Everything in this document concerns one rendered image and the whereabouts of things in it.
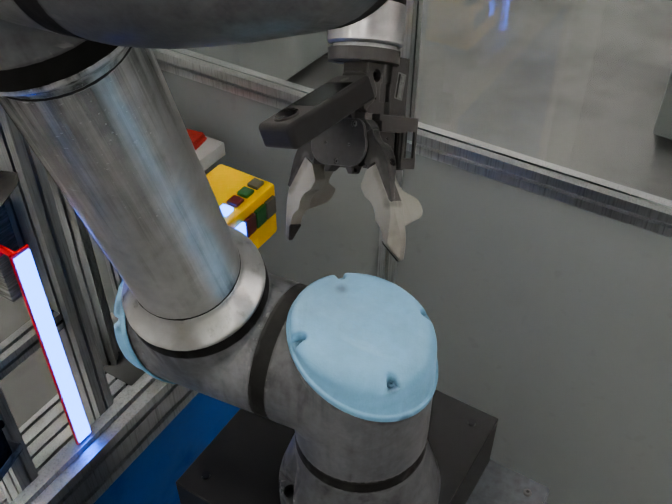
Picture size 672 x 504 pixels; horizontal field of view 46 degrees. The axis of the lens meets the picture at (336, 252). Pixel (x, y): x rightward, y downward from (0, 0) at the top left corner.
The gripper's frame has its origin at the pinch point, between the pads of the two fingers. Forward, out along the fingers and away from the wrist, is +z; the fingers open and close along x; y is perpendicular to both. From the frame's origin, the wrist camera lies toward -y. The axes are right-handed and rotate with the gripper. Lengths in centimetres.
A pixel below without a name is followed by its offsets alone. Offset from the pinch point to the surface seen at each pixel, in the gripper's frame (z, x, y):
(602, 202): -4, 1, 63
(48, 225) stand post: 9, 85, 14
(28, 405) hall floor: 67, 147, 41
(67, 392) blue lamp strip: 22.3, 34.7, -9.5
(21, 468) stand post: 61, 98, 16
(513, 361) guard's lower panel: 30, 22, 79
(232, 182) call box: -3.9, 35.1, 15.7
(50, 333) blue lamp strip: 13.5, 31.4, -13.7
